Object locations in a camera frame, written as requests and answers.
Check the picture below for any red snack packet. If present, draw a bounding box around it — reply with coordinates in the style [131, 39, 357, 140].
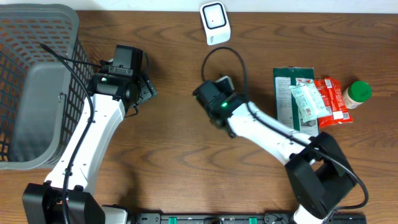
[314, 77, 353, 128]

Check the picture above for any light green wipes pack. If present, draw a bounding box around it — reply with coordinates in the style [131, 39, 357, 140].
[289, 80, 330, 123]

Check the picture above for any white barcode scanner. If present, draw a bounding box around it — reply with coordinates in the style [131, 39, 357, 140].
[200, 1, 231, 45]

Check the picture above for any red stick sachet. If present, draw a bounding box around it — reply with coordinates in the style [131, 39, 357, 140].
[324, 77, 350, 121]

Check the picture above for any green lid seasoning jar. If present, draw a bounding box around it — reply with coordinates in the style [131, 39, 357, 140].
[343, 81, 372, 109]

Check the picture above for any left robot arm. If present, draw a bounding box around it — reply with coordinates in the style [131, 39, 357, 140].
[22, 72, 157, 223]

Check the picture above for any left black cable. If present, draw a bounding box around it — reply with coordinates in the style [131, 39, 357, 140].
[39, 42, 103, 224]

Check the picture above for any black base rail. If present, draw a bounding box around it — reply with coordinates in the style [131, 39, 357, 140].
[102, 212, 368, 224]

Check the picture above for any grey plastic mesh basket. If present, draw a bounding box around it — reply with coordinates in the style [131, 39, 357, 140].
[1, 4, 94, 170]

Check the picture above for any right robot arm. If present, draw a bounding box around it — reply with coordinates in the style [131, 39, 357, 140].
[199, 93, 360, 223]

